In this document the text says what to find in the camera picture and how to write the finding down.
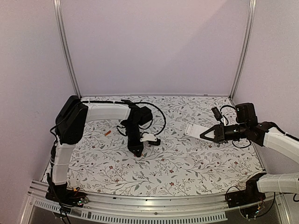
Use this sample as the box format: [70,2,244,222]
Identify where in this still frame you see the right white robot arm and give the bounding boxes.
[199,103,299,203]

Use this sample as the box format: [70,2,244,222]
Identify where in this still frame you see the white remote control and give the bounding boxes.
[184,123,208,138]

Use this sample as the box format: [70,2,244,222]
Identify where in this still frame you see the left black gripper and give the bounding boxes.
[124,121,144,158]

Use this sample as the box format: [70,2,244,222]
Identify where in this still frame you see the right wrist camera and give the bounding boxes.
[211,107,223,122]

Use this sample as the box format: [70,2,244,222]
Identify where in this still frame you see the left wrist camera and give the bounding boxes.
[140,133,161,146]

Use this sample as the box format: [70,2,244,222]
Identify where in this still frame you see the left aluminium frame post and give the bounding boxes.
[53,0,82,98]

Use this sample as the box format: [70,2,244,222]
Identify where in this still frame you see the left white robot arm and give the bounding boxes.
[48,96,157,203]

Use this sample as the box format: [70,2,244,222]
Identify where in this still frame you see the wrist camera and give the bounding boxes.
[140,133,161,146]
[211,107,223,122]

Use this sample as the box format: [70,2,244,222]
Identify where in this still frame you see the aluminium frame post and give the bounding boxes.
[230,0,256,98]
[53,0,82,98]

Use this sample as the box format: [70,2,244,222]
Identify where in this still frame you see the right aluminium frame post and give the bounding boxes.
[230,0,256,98]

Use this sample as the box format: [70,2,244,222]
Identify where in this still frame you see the floral patterned table mat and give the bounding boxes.
[67,96,263,196]

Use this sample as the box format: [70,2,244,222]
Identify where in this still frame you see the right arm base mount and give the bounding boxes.
[225,185,266,208]

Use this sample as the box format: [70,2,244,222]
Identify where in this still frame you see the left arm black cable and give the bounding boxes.
[121,100,167,136]

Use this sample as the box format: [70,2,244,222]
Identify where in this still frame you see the front aluminium rail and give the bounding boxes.
[20,181,291,224]

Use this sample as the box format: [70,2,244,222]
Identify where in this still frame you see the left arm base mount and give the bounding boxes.
[45,184,89,207]

